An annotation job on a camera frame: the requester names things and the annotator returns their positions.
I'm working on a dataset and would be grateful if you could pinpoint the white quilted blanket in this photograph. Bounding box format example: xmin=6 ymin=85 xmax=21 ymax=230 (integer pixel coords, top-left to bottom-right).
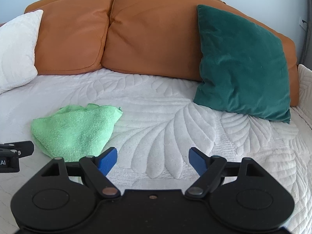
xmin=0 ymin=64 xmax=312 ymax=234

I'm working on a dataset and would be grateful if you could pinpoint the large orange back cushion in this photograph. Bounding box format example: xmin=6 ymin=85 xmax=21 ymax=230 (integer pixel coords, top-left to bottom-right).
xmin=101 ymin=0 xmax=299 ymax=108

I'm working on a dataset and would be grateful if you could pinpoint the grey curtain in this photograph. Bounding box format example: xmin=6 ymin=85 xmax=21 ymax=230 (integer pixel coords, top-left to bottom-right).
xmin=301 ymin=26 xmax=312 ymax=65

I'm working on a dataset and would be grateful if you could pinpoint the green towel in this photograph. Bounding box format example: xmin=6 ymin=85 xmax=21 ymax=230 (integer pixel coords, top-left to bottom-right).
xmin=30 ymin=104 xmax=123 ymax=163

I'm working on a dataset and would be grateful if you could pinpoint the dark green velvet pillow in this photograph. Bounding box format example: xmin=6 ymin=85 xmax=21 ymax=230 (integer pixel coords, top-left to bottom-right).
xmin=193 ymin=4 xmax=292 ymax=124

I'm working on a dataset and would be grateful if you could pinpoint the small orange back cushion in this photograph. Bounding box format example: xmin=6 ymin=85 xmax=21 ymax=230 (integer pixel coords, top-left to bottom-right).
xmin=24 ymin=0 xmax=118 ymax=76

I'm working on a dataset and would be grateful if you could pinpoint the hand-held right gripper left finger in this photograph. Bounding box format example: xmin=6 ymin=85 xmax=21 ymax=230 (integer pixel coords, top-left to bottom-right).
xmin=40 ymin=147 xmax=121 ymax=198

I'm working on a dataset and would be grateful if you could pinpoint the white quilted pillow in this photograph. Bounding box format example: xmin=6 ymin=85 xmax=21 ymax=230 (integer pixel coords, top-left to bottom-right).
xmin=0 ymin=9 xmax=44 ymax=95

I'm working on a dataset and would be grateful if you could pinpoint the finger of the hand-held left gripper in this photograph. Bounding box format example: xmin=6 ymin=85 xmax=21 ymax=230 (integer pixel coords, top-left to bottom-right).
xmin=0 ymin=141 xmax=35 ymax=156

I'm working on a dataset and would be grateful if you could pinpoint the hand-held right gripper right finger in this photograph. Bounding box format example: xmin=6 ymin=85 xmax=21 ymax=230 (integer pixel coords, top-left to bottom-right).
xmin=185 ymin=147 xmax=263 ymax=196

